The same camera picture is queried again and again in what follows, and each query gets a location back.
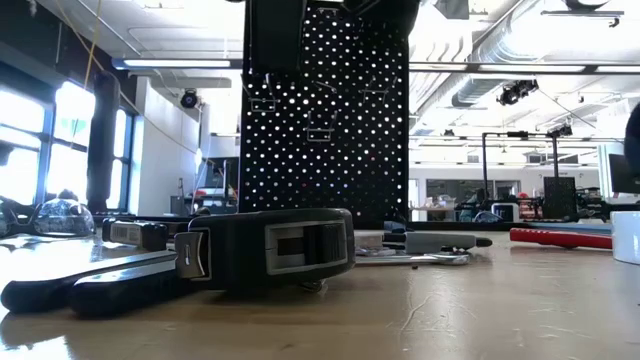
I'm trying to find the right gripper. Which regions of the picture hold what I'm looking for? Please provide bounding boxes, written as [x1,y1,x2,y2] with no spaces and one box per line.
[343,0,422,39]

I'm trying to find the chrome socket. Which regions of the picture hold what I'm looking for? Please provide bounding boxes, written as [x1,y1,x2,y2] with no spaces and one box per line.
[353,229,387,251]

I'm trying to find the grey utility knife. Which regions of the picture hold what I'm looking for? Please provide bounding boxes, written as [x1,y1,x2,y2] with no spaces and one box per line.
[382,229,495,256]

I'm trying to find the red-handled tool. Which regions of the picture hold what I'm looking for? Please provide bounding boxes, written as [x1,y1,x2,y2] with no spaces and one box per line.
[508,227,614,251]

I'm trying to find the black handheld tool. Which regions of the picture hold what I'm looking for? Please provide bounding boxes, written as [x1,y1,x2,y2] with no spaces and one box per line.
[101,217,170,253]

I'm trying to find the long double-prong peg hook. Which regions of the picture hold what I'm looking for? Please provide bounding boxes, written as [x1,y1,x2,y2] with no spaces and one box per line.
[304,110,338,143]

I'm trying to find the black peg board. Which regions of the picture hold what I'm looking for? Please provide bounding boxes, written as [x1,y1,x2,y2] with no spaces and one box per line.
[237,0,412,230]

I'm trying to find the small background peg board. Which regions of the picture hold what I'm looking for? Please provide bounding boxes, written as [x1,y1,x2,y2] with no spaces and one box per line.
[542,175,579,221]

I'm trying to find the black storage bin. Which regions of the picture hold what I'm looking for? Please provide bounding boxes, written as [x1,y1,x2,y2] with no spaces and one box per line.
[246,0,307,72]

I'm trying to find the ceiling light beam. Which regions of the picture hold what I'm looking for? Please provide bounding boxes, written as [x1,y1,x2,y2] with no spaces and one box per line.
[408,61,640,76]

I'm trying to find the long ceiling light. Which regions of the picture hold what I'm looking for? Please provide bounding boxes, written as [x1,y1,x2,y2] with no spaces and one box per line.
[110,57,245,71]

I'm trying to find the black grey tape measure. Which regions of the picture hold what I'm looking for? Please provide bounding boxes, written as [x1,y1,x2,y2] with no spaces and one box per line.
[173,207,357,292]

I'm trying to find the background monitor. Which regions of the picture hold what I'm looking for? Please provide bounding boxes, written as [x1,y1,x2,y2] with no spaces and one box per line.
[607,153,640,196]

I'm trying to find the clear tape roll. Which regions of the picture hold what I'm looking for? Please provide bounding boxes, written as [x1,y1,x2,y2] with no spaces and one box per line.
[609,210,640,266]

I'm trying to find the clear safety glasses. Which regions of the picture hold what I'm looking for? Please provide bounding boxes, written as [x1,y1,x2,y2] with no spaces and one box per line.
[0,196,97,239]

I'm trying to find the wide wire peg hook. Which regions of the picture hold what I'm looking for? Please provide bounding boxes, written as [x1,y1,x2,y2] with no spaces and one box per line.
[358,74,400,105]

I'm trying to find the silver air duct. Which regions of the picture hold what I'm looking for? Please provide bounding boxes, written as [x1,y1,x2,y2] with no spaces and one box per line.
[452,0,566,109]

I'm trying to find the ceiling camera rig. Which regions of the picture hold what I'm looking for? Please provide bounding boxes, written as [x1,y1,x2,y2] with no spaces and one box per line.
[496,78,540,107]

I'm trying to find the background black frame rig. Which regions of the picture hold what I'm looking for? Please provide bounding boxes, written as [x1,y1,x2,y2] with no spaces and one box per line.
[481,122,574,201]

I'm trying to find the black aluminium frame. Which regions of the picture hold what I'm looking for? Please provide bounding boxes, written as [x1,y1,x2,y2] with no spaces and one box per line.
[94,212,640,234]

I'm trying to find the black-handled pliers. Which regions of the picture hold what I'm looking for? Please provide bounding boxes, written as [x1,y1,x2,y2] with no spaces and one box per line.
[0,248,201,317]

